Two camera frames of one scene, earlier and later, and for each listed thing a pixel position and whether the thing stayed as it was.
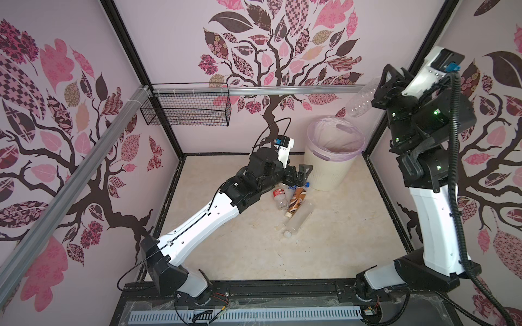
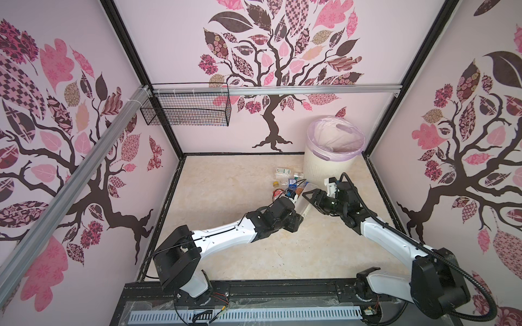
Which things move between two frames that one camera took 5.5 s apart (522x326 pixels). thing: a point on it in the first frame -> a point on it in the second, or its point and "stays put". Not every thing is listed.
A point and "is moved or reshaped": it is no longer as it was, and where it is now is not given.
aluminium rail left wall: [22, 255] stays put
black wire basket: [189, 110] stays put
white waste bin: [327, 175] stays put
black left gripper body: [285, 175] -> [290, 224]
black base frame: [408, 310] stays put
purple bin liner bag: [335, 138] stays put
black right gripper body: [397, 113] -> [331, 205]
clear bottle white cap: [298, 219] is moved or reshaped
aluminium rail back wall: [274, 89] stays put
